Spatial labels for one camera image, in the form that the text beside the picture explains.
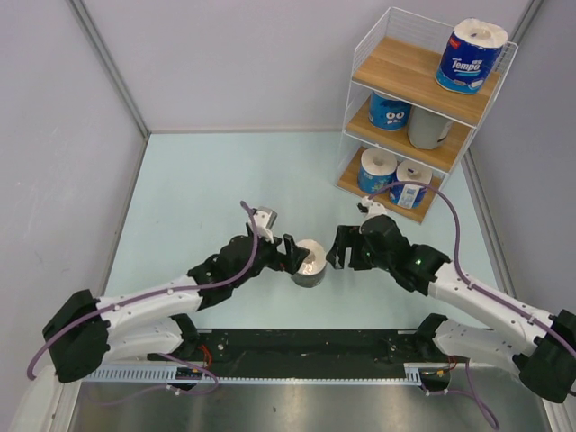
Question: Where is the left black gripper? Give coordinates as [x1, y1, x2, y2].
[230, 229, 308, 288]

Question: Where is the black paper roll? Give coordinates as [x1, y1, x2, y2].
[292, 239, 327, 288]

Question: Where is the blue monster paper roll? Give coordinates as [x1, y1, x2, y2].
[368, 91, 411, 131]

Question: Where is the grey paper roll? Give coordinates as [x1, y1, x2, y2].
[408, 107, 454, 150]

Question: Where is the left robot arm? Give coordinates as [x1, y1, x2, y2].
[42, 234, 310, 383]

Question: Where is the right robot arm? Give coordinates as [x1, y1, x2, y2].
[327, 214, 575, 403]

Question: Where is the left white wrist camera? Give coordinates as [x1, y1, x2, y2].
[253, 206, 277, 243]

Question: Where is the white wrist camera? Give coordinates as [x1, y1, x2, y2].
[253, 206, 277, 243]
[357, 196, 388, 221]

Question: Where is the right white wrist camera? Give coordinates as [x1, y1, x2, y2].
[357, 196, 388, 221]

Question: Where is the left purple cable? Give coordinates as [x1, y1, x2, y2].
[26, 200, 262, 406]

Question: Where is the purple cable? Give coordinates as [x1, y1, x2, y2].
[366, 180, 553, 431]
[26, 200, 262, 406]

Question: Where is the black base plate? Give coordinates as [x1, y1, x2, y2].
[175, 329, 464, 382]

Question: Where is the white wire wooden shelf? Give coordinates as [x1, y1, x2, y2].
[332, 5, 519, 224]

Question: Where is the white slotted cable duct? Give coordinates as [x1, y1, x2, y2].
[84, 364, 422, 386]

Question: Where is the aluminium rail frame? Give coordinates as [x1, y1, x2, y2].
[449, 328, 557, 366]

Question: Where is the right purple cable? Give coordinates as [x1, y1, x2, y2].
[366, 180, 553, 431]

